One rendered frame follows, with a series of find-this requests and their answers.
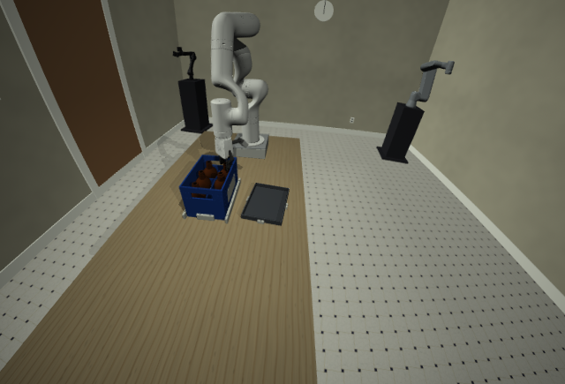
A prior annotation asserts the brown glass bottle with green label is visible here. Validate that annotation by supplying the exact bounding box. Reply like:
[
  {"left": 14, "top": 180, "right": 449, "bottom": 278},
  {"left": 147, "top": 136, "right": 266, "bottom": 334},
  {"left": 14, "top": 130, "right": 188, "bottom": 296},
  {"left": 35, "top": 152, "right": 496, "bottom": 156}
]
[{"left": 215, "top": 171, "right": 226, "bottom": 190}]

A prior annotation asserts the blue bottle crate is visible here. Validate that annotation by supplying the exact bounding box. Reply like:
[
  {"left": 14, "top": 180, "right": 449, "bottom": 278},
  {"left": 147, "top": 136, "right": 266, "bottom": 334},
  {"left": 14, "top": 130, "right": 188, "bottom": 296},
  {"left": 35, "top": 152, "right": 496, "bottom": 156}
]
[{"left": 179, "top": 154, "right": 238, "bottom": 220}]

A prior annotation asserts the brown ceramic bottle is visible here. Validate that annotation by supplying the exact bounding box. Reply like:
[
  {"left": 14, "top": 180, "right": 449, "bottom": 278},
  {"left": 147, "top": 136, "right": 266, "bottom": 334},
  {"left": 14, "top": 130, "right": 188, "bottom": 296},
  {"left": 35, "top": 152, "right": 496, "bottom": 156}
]
[
  {"left": 221, "top": 162, "right": 229, "bottom": 178},
  {"left": 204, "top": 161, "right": 217, "bottom": 178}
]

